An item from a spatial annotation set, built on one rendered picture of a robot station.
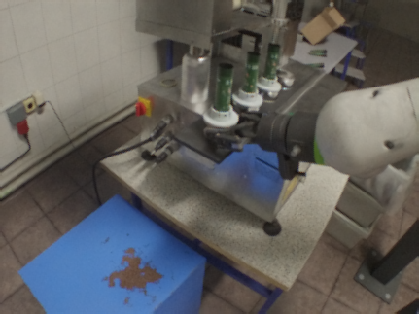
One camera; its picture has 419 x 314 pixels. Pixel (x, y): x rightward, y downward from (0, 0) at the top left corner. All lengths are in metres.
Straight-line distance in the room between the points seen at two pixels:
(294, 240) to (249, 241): 0.13
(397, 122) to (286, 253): 0.56
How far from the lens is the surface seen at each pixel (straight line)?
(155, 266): 0.92
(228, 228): 0.82
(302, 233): 0.86
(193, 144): 0.61
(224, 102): 0.59
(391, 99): 0.34
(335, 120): 0.34
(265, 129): 0.53
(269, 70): 0.76
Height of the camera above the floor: 1.42
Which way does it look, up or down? 41 degrees down
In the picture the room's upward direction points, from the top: 5 degrees clockwise
